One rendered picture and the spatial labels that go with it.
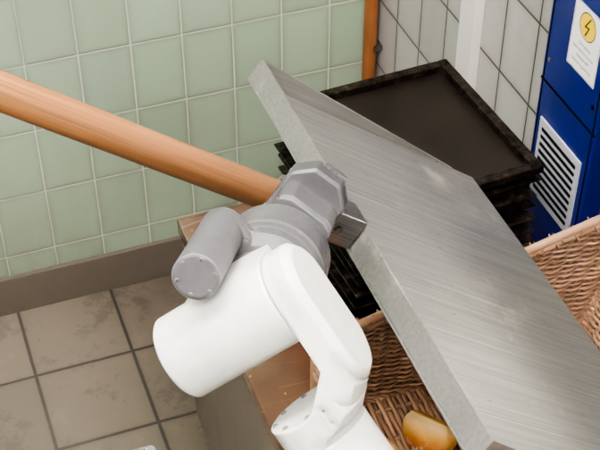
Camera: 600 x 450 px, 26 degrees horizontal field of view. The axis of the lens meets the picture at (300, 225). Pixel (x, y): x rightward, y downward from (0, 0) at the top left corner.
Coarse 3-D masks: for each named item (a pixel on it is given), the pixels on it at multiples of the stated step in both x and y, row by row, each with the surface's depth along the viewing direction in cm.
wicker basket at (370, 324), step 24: (552, 240) 170; (576, 240) 172; (552, 264) 175; (576, 264) 175; (576, 288) 179; (576, 312) 182; (384, 336) 172; (384, 360) 175; (408, 360) 177; (312, 384) 173; (384, 384) 179; (408, 384) 180; (384, 408) 178; (408, 408) 179; (432, 408) 179; (384, 432) 176
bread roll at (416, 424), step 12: (408, 420) 170; (420, 420) 168; (432, 420) 167; (408, 432) 169; (420, 432) 167; (432, 432) 166; (444, 432) 166; (408, 444) 170; (420, 444) 167; (432, 444) 166; (444, 444) 166
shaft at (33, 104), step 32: (0, 96) 95; (32, 96) 97; (64, 96) 99; (64, 128) 99; (96, 128) 100; (128, 128) 102; (160, 160) 104; (192, 160) 106; (224, 160) 108; (224, 192) 109; (256, 192) 110
